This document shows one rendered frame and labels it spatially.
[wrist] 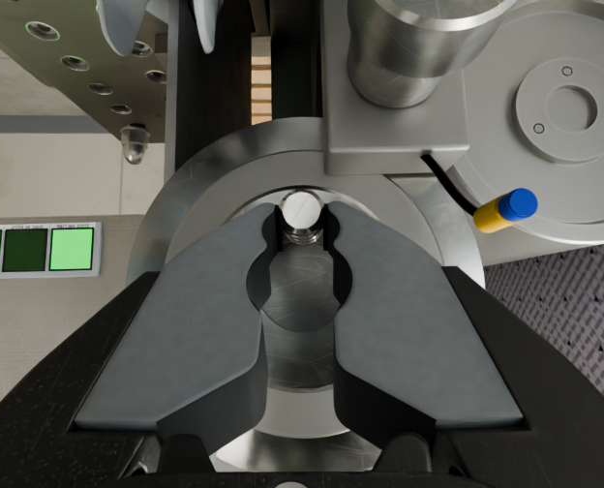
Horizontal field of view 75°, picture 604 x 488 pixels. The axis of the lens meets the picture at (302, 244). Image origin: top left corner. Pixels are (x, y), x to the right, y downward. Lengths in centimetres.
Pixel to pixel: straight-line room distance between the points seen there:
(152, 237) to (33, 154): 303
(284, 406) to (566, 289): 22
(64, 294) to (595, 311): 55
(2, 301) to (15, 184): 258
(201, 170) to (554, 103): 16
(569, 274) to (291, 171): 22
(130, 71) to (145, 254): 30
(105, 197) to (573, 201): 280
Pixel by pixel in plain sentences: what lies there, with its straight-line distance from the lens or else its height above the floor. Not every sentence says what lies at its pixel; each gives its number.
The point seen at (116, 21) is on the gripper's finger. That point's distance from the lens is 21.
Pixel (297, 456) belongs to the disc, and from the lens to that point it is 17.
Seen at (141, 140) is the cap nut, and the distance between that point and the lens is 56.
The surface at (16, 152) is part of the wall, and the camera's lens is 325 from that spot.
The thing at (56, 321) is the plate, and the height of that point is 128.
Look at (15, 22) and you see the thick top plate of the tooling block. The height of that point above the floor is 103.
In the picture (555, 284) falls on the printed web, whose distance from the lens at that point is 33.
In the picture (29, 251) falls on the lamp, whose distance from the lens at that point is 61.
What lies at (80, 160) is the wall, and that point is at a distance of 304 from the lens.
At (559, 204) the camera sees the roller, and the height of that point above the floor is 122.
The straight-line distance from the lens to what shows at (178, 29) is 23.
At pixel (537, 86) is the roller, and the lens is 21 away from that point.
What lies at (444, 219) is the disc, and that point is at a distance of 17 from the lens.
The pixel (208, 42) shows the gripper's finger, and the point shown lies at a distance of 20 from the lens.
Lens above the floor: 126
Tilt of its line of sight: 8 degrees down
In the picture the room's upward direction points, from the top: 179 degrees clockwise
